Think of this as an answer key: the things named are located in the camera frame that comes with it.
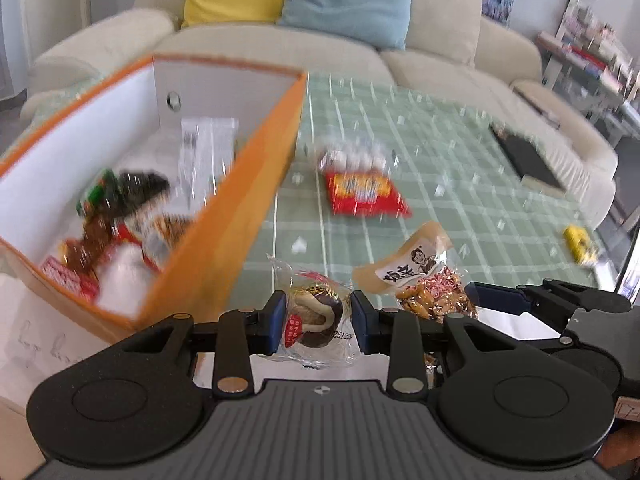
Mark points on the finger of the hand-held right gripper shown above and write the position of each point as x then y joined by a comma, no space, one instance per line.
500,299

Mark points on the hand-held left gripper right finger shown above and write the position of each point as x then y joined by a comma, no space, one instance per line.
361,322

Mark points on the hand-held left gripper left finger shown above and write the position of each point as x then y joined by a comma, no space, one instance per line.
277,322

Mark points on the clear packet with brown pastry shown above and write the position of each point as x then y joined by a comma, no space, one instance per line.
315,317

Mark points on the clear packet of fried peanuts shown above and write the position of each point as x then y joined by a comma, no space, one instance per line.
435,295

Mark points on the beige packet with cartoon label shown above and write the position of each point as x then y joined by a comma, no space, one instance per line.
400,265

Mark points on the orange cardboard box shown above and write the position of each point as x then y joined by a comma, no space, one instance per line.
240,240

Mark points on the red packet of white candies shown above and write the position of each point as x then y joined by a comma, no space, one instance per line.
362,192

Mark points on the red packet of brown snack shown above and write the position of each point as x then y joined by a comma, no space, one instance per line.
75,265

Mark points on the green snack packet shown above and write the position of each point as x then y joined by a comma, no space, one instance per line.
97,195

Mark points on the person's right forearm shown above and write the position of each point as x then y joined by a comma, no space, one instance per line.
622,442

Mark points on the yellow snack packet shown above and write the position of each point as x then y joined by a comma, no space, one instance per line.
580,242

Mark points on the green checked tablecloth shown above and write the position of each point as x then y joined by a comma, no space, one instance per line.
450,170

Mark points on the black tablet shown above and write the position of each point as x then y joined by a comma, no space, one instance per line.
530,160

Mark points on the orange and white snack packet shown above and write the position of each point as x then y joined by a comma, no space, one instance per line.
167,230

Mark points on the red and white snack packet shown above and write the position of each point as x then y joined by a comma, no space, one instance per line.
125,275

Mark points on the clear plastic packet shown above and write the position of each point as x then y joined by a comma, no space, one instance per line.
207,155

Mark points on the dark snack packet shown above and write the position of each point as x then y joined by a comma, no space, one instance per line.
142,185

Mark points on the beige sofa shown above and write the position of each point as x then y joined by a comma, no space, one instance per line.
450,75

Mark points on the white paper sheet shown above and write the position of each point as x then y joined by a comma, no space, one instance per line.
30,350

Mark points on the low shelf with books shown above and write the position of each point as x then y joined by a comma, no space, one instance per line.
590,55

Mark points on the beige cushion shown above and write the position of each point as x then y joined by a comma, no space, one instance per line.
445,15

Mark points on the light blue cushion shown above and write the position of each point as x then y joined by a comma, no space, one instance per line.
345,0

